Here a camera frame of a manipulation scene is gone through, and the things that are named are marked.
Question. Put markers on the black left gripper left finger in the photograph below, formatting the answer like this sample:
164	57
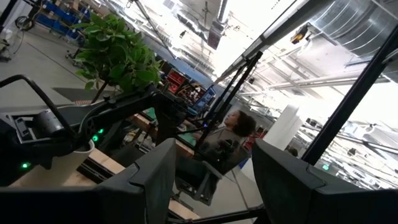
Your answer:
124	205

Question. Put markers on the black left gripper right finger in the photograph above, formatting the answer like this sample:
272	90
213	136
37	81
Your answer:
295	199

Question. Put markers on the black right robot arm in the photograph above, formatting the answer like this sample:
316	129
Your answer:
130	104

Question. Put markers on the white plant pot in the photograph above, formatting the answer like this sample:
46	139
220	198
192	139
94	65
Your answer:
68	165

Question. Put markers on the white round column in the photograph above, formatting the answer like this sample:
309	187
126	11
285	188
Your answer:
284	127

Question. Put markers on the black office chair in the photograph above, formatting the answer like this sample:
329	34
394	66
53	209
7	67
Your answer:
199	180

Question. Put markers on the person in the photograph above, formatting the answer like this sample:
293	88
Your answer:
242	124

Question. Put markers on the blue-lit monitor screen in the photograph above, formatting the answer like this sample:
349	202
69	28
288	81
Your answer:
205	99

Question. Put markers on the red storage bins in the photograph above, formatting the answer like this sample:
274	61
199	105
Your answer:
176	77

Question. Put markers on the black slanted support pole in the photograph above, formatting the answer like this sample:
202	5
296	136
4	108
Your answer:
249	69

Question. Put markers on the blue storage bins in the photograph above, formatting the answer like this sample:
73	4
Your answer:
59	18

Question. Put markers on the green leafy plant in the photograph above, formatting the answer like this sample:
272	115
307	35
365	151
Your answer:
118	56

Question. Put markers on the yellow ceiling fixture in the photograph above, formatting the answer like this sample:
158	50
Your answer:
298	35

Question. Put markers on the black aluminium rig frame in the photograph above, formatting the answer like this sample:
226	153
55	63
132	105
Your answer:
348	102

